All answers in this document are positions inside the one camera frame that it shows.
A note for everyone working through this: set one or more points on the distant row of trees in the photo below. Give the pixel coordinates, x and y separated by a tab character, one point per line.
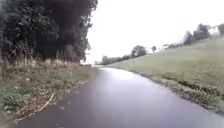
138	51

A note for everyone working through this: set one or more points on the wet grey asphalt path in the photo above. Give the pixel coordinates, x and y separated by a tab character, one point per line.
123	103

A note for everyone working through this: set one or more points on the grass slope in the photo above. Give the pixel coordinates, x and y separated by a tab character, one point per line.
186	63

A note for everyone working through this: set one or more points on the dense dark trees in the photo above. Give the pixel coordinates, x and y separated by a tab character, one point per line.
40	26

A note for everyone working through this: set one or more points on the weedy grass verge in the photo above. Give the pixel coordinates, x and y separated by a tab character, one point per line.
30	86

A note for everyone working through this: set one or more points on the white building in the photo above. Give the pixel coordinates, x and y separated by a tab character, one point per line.
214	30

